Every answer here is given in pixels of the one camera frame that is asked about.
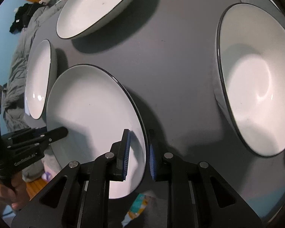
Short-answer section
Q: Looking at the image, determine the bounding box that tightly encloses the white plate at edge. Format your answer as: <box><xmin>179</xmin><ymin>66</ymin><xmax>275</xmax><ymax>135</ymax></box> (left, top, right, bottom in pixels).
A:
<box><xmin>25</xmin><ymin>39</ymin><xmax>58</xmax><ymax>120</ymax></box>

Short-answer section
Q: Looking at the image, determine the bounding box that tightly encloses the large white bowl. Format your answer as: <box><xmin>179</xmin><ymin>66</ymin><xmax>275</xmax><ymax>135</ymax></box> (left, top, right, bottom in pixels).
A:
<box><xmin>213</xmin><ymin>3</ymin><xmax>285</xmax><ymax>158</ymax></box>

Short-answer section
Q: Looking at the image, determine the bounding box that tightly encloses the white plate far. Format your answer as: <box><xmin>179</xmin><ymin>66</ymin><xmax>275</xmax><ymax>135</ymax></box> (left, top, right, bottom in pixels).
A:
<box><xmin>56</xmin><ymin>0</ymin><xmax>133</xmax><ymax>39</ymax></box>

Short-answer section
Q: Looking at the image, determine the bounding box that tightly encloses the grey duvet on bed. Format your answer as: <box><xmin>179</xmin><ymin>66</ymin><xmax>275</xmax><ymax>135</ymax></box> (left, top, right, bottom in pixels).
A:
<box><xmin>1</xmin><ymin>0</ymin><xmax>66</xmax><ymax>133</ymax></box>

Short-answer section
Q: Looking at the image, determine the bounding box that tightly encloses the black clothes pile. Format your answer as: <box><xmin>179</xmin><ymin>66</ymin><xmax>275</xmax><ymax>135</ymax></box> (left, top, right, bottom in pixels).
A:
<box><xmin>9</xmin><ymin>3</ymin><xmax>43</xmax><ymax>33</ymax></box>

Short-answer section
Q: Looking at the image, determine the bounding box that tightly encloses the white plate black rim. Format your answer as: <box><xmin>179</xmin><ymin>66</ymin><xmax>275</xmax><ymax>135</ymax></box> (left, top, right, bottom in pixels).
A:
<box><xmin>46</xmin><ymin>64</ymin><xmax>147</xmax><ymax>199</ymax></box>

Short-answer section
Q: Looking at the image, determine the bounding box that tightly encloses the person's left hand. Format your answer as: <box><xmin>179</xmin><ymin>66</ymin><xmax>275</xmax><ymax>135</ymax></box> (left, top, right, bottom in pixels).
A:
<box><xmin>0</xmin><ymin>172</ymin><xmax>30</xmax><ymax>215</ymax></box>

